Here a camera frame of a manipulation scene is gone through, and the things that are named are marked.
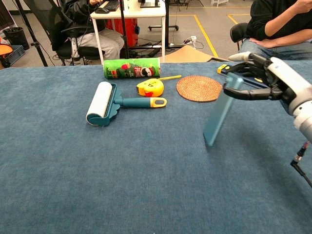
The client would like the robot right five-finger hand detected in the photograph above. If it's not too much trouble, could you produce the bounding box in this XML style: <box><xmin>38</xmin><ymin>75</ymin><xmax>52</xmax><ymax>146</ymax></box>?
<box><xmin>223</xmin><ymin>51</ymin><xmax>312</xmax><ymax>116</ymax></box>

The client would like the blue smartphone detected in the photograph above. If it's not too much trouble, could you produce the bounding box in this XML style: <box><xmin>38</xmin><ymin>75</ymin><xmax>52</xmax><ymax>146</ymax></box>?
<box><xmin>202</xmin><ymin>72</ymin><xmax>245</xmax><ymax>147</ymax></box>

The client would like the person in blue jeans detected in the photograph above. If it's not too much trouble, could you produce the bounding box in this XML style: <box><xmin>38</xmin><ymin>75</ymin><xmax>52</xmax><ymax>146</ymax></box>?
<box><xmin>237</xmin><ymin>0</ymin><xmax>312</xmax><ymax>61</ymax></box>

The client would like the blue yellow spirit level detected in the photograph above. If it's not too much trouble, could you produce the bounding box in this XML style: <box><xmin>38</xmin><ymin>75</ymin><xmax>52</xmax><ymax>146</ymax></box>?
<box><xmin>216</xmin><ymin>63</ymin><xmax>272</xmax><ymax>90</ymax></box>

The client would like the round woven coaster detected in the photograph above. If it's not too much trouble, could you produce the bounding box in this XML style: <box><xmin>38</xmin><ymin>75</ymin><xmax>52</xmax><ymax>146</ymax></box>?
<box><xmin>175</xmin><ymin>75</ymin><xmax>223</xmax><ymax>103</ymax></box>

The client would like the brown cardboard sheet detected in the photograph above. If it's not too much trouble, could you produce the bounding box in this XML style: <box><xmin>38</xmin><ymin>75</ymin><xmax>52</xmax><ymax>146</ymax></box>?
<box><xmin>159</xmin><ymin>45</ymin><xmax>231</xmax><ymax>63</ymax></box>

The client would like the white power strip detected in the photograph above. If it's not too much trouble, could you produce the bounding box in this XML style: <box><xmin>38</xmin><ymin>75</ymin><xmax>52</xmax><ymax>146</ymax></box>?
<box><xmin>183</xmin><ymin>35</ymin><xmax>198</xmax><ymax>45</ymax></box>

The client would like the black wheeled stand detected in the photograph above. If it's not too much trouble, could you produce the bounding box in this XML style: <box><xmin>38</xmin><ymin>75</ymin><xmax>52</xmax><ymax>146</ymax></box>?
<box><xmin>148</xmin><ymin>0</ymin><xmax>180</xmax><ymax>32</ymax></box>

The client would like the yellow tape measure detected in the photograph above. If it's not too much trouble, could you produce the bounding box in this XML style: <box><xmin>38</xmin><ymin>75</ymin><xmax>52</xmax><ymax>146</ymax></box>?
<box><xmin>136</xmin><ymin>75</ymin><xmax>183</xmax><ymax>98</ymax></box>

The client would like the green Pringles can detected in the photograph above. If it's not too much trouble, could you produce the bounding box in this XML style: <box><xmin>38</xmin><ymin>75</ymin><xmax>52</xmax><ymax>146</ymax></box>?
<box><xmin>103</xmin><ymin>57</ymin><xmax>162</xmax><ymax>79</ymax></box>

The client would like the white table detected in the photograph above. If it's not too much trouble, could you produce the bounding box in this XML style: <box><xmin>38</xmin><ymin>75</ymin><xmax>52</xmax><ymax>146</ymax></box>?
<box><xmin>90</xmin><ymin>0</ymin><xmax>167</xmax><ymax>65</ymax></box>

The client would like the red box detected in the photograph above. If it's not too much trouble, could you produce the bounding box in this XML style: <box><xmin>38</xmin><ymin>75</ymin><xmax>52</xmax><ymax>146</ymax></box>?
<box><xmin>105</xmin><ymin>18</ymin><xmax>139</xmax><ymax>48</ymax></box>

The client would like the black tripod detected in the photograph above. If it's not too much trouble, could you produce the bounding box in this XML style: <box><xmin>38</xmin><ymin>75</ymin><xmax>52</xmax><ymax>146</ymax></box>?
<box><xmin>14</xmin><ymin>0</ymin><xmax>50</xmax><ymax>67</ymax></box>
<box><xmin>118</xmin><ymin>0</ymin><xmax>130</xmax><ymax>59</ymax></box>

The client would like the person in grey trousers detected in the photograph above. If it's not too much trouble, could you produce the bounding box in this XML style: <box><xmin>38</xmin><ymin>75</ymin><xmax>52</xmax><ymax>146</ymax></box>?
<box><xmin>60</xmin><ymin>0</ymin><xmax>125</xmax><ymax>61</ymax></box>

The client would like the teal lint roller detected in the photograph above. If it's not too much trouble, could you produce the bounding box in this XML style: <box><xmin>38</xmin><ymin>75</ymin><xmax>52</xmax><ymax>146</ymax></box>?
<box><xmin>85</xmin><ymin>80</ymin><xmax>168</xmax><ymax>127</ymax></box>

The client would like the blue table mat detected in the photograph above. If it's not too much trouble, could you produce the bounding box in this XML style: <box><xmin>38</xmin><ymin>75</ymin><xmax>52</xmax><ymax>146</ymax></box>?
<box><xmin>0</xmin><ymin>60</ymin><xmax>312</xmax><ymax>234</ymax></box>

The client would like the black keyboard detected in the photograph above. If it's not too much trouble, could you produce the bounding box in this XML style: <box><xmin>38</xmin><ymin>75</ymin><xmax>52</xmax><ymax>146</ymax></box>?
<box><xmin>101</xmin><ymin>0</ymin><xmax>120</xmax><ymax>12</ymax></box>

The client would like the black office chair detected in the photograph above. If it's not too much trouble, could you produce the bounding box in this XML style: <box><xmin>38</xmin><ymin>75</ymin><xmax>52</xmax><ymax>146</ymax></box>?
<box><xmin>47</xmin><ymin>0</ymin><xmax>106</xmax><ymax>66</ymax></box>

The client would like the grey plastic crate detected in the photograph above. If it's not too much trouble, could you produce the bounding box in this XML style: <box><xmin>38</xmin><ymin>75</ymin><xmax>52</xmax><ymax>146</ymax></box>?
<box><xmin>4</xmin><ymin>44</ymin><xmax>26</xmax><ymax>67</ymax></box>

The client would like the black trash bin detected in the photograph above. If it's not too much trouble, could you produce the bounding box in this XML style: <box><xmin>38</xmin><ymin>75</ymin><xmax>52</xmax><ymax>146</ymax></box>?
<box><xmin>2</xmin><ymin>26</ymin><xmax>25</xmax><ymax>51</ymax></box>

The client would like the orange round object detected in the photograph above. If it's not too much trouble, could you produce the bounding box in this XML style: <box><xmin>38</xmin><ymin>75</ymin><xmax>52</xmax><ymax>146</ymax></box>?
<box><xmin>0</xmin><ymin>43</ymin><xmax>14</xmax><ymax>59</ymax></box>

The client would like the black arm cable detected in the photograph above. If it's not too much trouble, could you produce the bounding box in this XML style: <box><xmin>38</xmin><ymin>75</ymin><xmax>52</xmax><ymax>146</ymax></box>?
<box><xmin>290</xmin><ymin>140</ymin><xmax>312</xmax><ymax>189</ymax></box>

